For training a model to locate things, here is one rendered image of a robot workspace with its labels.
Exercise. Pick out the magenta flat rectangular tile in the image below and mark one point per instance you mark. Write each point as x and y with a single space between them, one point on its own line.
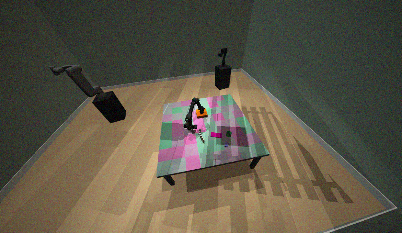
217 135

